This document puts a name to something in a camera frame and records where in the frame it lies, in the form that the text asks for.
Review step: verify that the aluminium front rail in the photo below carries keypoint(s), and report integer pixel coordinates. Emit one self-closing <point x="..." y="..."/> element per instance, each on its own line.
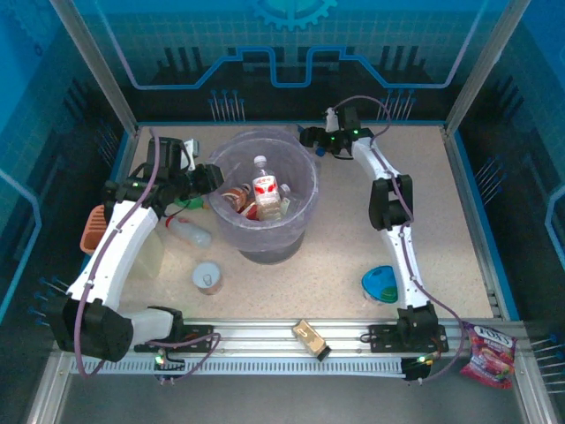
<point x="265" y="335"/>

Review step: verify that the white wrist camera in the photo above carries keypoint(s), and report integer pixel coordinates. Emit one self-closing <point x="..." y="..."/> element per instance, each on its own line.
<point x="190" y="154"/>
<point x="331" y="119"/>

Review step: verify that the tin can with pull tab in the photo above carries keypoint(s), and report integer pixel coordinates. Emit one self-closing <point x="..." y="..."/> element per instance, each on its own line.
<point x="206" y="279"/>

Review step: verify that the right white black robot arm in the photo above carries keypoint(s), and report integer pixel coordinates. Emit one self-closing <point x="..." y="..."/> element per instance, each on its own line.
<point x="406" y="260"/>

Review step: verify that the white bottle with red cap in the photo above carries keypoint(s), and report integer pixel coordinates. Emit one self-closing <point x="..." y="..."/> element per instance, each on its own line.
<point x="190" y="233"/>

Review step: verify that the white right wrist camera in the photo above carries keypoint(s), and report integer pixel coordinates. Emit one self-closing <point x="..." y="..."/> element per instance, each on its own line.
<point x="331" y="119"/>

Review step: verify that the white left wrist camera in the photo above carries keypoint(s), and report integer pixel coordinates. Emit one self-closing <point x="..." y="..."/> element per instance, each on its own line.
<point x="190" y="154"/>

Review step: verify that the small black controller board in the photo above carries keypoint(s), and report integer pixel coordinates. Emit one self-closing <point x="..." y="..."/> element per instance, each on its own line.
<point x="417" y="368"/>
<point x="170" y="366"/>

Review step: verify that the blue plastic bowl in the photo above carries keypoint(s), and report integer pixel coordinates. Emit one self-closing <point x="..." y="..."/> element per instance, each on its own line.
<point x="377" y="285"/>

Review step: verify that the pale yellow translucent container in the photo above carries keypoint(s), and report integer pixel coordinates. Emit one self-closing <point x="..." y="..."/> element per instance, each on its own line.
<point x="152" y="258"/>

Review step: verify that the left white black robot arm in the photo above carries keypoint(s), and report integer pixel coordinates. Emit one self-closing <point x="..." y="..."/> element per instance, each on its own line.
<point x="119" y="247"/>

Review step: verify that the red gold snack tube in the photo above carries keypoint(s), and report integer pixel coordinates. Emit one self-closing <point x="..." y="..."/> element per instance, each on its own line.
<point x="236" y="199"/>

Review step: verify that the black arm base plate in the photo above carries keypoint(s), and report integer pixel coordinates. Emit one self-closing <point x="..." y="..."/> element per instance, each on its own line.
<point x="384" y="338"/>
<point x="198" y="338"/>

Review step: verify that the clear bottle red white label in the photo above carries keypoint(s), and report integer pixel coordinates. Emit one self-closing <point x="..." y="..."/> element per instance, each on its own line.
<point x="267" y="190"/>

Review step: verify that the gold bottle with black cap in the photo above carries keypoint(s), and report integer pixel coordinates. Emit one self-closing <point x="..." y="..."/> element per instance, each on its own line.
<point x="311" y="339"/>

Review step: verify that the grey bin with purple liner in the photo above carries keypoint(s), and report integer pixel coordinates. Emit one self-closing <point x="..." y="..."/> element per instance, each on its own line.
<point x="265" y="238"/>

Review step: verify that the orange plastic basket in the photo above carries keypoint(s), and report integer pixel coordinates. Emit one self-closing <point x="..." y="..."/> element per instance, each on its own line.
<point x="90" y="229"/>

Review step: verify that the aluminium frame post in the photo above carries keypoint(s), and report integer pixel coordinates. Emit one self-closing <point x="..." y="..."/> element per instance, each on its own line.
<point x="485" y="66"/>
<point x="95" y="66"/>

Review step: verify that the purple candy bag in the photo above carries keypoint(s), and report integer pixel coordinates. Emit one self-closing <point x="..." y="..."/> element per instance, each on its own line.
<point x="487" y="353"/>

